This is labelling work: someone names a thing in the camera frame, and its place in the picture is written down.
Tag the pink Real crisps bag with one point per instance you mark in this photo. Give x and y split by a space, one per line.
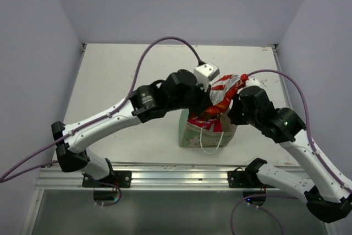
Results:
212 125

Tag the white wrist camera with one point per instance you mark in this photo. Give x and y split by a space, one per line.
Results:
205 73
252 82

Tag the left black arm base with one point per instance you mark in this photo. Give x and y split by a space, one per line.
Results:
122 179

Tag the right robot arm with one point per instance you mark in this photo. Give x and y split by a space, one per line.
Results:
326 192

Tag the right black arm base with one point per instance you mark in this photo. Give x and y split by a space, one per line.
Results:
242 178

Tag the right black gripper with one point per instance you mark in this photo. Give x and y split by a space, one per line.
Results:
232 113

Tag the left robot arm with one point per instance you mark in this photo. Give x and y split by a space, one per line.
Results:
181 90

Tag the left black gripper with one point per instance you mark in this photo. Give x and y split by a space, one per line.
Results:
204 100

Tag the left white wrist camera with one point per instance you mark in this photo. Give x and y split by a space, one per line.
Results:
205 73

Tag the red orange snack bag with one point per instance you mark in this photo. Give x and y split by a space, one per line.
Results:
221 94

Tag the aluminium rail frame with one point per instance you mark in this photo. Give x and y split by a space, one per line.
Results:
154 176

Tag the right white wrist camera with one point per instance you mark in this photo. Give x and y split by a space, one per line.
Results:
252 82

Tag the green printed paper bag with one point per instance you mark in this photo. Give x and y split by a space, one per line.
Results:
191 136

